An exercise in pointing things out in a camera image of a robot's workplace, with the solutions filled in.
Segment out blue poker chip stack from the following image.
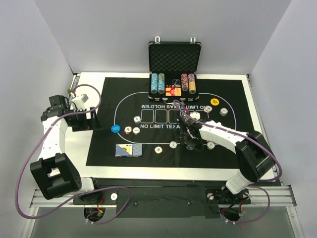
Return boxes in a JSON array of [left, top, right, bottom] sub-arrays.
[[186, 144, 196, 151]]

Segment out grey poker chip stack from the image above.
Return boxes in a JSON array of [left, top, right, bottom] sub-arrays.
[[169, 141, 177, 149]]

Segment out grey chips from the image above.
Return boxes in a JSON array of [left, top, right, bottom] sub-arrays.
[[206, 141, 215, 150], [132, 127, 141, 135], [219, 108, 228, 116]]

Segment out yellow big blind button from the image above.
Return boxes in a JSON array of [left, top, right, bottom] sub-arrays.
[[210, 98, 220, 106]]

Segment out blue small blind button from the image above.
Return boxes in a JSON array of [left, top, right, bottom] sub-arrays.
[[111, 124, 121, 133]]

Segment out red poker chip stack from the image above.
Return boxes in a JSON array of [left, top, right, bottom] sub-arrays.
[[155, 146, 162, 154]]

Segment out blue playing card deck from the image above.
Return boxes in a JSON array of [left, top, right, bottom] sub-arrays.
[[115, 144, 143, 157]]

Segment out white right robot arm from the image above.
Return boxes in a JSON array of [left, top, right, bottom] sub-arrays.
[[178, 114, 275, 203]]

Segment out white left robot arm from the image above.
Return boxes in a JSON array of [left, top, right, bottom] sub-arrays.
[[30, 105, 102, 204]]

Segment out red playing card box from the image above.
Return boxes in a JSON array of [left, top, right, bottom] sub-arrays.
[[165, 87, 182, 97]]

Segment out clear dealer button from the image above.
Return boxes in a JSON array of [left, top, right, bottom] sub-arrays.
[[172, 78, 181, 85]]

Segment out purple yellow chip row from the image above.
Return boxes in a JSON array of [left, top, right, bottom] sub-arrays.
[[188, 73, 197, 94]]

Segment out red chip row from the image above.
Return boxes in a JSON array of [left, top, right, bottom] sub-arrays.
[[181, 73, 189, 91]]

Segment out black poker felt mat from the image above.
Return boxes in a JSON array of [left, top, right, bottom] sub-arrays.
[[86, 78, 256, 169]]

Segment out green chip row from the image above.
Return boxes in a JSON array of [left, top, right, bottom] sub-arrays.
[[158, 73, 165, 94]]

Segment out light blue chip row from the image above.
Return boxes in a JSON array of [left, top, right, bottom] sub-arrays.
[[150, 73, 158, 94]]

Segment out aluminium poker chip case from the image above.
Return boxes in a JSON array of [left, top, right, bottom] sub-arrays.
[[148, 36, 202, 102]]

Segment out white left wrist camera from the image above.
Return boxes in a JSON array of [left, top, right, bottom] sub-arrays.
[[70, 94, 89, 111]]

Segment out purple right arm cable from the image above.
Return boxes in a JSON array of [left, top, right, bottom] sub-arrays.
[[173, 99, 283, 225]]

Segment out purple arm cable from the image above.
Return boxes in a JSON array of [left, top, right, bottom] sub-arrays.
[[173, 99, 283, 225], [16, 84, 131, 225]]

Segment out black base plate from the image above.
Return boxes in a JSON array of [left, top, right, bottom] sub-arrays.
[[73, 178, 251, 218]]

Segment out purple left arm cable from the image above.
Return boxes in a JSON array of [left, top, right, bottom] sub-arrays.
[[16, 84, 131, 225]]

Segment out aluminium frame rail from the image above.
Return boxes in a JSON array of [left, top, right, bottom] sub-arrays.
[[30, 186, 297, 208]]

